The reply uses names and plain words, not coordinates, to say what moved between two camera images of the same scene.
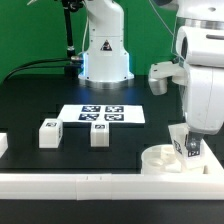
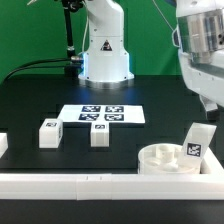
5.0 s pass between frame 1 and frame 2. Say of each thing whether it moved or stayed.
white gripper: moved
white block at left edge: stayed
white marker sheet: stayed
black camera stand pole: stayed
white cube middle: stayed
